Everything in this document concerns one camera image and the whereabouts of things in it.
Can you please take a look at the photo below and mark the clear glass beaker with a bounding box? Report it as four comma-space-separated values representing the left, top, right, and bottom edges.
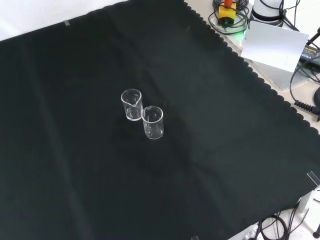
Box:
120, 88, 143, 122
141, 105, 165, 140

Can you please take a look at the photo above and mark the black bench cloth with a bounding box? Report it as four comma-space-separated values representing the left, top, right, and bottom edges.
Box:
0, 0, 320, 240

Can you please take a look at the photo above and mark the grey metal plate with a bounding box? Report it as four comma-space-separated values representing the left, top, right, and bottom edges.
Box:
243, 57, 320, 90

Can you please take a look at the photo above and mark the yellow stop button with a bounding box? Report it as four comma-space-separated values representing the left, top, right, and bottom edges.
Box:
217, 0, 237, 26

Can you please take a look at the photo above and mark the black power supply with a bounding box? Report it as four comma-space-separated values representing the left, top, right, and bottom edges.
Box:
298, 42, 320, 64

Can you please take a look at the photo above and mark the coiled black cable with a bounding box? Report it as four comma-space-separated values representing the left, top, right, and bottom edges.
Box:
289, 59, 320, 116

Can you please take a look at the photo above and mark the grey bench frame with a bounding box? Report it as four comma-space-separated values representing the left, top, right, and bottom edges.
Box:
298, 185, 320, 219

